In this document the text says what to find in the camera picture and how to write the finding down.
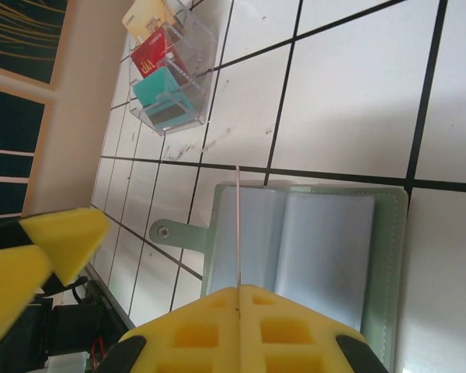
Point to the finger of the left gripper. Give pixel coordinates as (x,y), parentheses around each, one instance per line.
(11,283)
(70,241)

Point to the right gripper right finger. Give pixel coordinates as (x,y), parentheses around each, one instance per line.
(295,342)

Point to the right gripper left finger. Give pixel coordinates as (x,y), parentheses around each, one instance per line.
(186,342)

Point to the green card holder wallet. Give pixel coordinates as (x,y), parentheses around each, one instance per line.
(322,252)

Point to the pale plastic card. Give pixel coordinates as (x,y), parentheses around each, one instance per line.
(237,233)

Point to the teal card with black stripe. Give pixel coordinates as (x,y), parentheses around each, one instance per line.
(171,116)

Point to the plain teal card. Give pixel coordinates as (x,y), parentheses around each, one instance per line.
(155,87)

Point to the red VIP card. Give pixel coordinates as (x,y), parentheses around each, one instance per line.
(151,54)

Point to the stack of coloured cards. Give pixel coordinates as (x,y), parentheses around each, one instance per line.
(202,50)

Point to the beige plastic card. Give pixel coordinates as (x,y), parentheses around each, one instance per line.
(147,17)

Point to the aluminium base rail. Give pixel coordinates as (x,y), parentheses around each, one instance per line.
(110,299)

